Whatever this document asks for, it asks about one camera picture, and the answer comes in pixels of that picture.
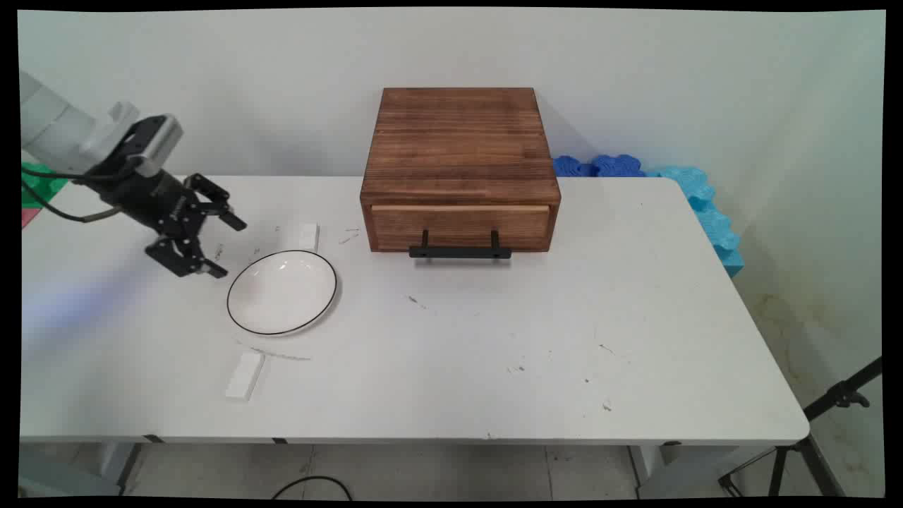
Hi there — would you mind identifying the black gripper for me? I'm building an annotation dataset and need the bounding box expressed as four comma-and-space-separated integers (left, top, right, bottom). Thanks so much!
106, 168, 248, 279

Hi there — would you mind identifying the wooden cabinet door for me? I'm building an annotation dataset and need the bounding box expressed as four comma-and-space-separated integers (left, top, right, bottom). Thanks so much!
370, 204, 551, 253

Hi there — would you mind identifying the black drawer handle bar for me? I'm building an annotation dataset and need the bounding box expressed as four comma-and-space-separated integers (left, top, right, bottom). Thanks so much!
409, 229, 513, 260

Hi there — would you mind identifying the white plate with black rim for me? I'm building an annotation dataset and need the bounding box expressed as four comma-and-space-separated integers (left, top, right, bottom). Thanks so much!
226, 250, 338, 337

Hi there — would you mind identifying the long white block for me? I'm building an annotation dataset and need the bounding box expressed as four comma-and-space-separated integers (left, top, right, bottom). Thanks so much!
225, 351, 266, 402

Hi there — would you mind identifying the green foam mat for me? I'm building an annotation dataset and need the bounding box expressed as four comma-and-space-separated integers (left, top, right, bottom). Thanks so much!
21, 162, 70, 210

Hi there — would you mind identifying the white table leg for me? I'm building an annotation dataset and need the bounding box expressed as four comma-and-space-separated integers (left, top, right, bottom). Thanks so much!
99, 443, 145, 495
628, 444, 738, 498

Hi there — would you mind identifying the dark wooden cabinet box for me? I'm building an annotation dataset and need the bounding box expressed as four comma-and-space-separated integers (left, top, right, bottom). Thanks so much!
360, 87, 562, 253

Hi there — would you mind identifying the dark blue foam mat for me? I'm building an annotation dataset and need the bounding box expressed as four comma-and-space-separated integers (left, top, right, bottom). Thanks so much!
591, 154, 646, 178
552, 155, 599, 178

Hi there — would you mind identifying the light blue foam mat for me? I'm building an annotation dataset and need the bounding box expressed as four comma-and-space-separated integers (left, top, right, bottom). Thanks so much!
644, 166, 746, 278

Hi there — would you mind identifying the black tripod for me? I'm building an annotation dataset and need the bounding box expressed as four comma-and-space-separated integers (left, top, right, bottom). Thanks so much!
718, 356, 883, 498

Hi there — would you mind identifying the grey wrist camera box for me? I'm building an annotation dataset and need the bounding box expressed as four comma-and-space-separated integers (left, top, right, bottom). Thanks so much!
116, 114, 184, 179

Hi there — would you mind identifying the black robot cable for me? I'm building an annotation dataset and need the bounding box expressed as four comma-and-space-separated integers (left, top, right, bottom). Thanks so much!
21, 167, 135, 181
22, 180, 122, 224

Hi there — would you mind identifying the black floor cable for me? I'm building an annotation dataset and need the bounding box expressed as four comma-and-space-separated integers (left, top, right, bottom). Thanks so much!
272, 476, 353, 500

